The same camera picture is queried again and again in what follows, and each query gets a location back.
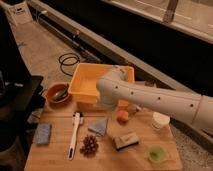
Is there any blue towel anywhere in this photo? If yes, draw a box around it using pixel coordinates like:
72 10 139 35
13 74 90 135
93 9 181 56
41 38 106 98
88 117 108 136

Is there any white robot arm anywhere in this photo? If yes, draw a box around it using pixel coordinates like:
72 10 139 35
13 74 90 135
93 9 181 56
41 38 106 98
96 66 213 134

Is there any white plastic cup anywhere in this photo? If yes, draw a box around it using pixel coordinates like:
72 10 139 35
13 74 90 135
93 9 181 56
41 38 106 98
151 112 170 130

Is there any green plastic cup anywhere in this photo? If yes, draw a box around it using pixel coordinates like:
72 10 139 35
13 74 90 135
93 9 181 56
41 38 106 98
148 145 166 163

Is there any yellow plastic tub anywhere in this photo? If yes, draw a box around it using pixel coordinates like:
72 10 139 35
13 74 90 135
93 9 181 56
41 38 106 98
68 63 135 104

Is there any small clear bottle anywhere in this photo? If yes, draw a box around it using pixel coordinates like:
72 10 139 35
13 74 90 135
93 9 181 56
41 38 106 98
127 104 143 116

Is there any orange fruit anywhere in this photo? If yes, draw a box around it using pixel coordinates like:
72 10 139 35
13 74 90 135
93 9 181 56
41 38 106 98
116 110 129 123

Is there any white dish brush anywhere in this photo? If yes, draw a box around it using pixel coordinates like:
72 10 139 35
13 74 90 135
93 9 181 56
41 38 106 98
68 112 83 160

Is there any green item in bowl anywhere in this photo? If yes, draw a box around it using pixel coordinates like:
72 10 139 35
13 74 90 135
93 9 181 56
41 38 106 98
52 88 67 101

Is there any orange bowl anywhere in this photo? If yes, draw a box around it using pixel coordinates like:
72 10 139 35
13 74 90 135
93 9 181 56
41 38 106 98
46 83 70 104

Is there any purple grape bunch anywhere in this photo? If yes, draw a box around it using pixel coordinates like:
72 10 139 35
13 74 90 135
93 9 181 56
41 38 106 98
80 135 99 156

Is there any blue sponge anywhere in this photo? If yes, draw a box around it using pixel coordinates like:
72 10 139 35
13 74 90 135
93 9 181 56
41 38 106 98
35 123 52 145

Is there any white cardboard box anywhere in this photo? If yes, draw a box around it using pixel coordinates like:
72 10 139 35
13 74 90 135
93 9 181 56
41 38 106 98
2 1 33 26

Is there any black coiled cable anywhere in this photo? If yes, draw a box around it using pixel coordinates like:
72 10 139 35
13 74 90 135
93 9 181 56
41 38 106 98
58 52 82 77

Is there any brown block with handle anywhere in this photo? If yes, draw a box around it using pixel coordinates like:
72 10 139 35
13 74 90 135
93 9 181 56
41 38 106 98
114 133 139 151

